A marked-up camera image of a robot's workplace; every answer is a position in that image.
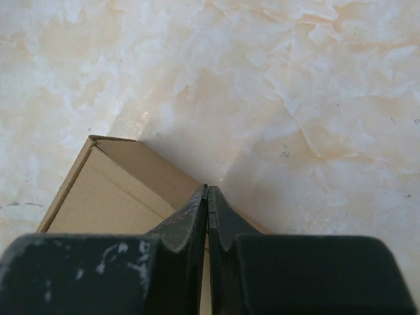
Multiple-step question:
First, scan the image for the brown cardboard box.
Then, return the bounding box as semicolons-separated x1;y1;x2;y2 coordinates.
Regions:
39;136;212;310

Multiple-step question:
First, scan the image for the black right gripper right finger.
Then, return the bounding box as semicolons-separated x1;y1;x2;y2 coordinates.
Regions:
208;186;417;314

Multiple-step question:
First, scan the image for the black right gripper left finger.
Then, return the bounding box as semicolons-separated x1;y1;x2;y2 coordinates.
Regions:
1;185;207;314

